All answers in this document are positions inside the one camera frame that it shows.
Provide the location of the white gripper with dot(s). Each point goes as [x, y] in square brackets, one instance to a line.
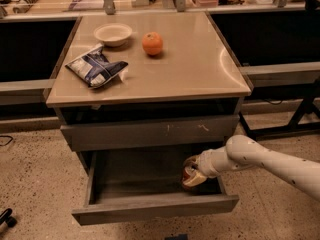
[207, 164]

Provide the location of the red coke can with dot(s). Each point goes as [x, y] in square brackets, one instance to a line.
[188, 177]

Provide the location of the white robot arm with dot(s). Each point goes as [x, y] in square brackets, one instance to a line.
[241, 152]

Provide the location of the closed top drawer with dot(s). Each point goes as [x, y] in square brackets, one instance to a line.
[148, 133]

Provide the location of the grey drawer cabinet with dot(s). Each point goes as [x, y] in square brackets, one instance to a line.
[193, 76]

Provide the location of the open middle drawer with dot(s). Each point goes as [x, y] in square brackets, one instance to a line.
[140, 184]

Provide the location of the orange fruit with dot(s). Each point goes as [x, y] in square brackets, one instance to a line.
[152, 43]

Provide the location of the blue white chip bag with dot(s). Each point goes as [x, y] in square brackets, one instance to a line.
[94, 68]

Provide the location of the white bowl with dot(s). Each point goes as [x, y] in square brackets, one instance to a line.
[113, 34]

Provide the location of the black object on floor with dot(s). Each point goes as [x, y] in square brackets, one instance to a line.
[7, 221]

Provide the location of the black wheeled table frame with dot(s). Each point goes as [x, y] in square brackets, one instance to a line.
[284, 82]

